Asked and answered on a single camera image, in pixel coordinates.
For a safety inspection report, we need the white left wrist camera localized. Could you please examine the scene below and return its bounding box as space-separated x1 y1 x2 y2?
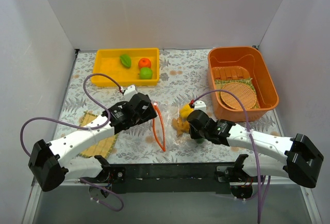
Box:
123 85 138 101

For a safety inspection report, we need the round woven bamboo basket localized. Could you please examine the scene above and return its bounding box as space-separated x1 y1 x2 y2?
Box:
220 82 257 110

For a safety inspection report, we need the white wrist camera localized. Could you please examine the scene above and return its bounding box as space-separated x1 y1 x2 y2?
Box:
193 100 207 113
123 85 138 101

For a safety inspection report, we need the light green fake apple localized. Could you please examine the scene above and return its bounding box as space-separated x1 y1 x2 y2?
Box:
139 67 153 79

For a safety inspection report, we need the yellow plastic tray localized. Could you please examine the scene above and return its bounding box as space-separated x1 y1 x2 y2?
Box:
91 47 160 87

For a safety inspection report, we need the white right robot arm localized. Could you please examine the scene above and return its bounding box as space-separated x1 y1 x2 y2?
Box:
187 110 324 188

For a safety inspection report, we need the yellow fake lemon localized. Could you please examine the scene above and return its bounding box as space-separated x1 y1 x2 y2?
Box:
179 104 194 119

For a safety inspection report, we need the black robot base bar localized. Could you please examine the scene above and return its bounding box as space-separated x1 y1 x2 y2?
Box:
85 162 257 194

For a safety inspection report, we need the green fake pepper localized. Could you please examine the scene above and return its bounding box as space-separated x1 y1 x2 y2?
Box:
119 54 131 68

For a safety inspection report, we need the green bamboo mat in tub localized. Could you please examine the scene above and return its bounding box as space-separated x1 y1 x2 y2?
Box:
214 78 259 109

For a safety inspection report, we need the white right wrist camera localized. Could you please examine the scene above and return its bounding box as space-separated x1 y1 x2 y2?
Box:
193 100 207 113

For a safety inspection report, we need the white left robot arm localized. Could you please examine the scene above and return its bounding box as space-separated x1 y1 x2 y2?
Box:
28 93 157 192

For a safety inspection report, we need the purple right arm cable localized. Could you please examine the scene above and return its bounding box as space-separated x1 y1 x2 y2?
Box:
189 89 272 224

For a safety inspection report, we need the square bamboo mat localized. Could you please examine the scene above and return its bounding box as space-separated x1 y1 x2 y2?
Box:
79 111 118 159

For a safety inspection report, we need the orange fake tangerine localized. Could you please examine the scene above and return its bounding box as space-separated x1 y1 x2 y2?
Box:
138 57 152 69

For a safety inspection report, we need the orange plastic tub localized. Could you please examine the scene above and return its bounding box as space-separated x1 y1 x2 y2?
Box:
207 46 279 121

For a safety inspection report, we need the clear zip top bag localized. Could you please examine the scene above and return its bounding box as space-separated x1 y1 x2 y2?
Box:
150 102 197 153

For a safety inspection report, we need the dark green fake avocado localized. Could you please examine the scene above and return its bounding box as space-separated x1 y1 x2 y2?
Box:
194 138 205 144

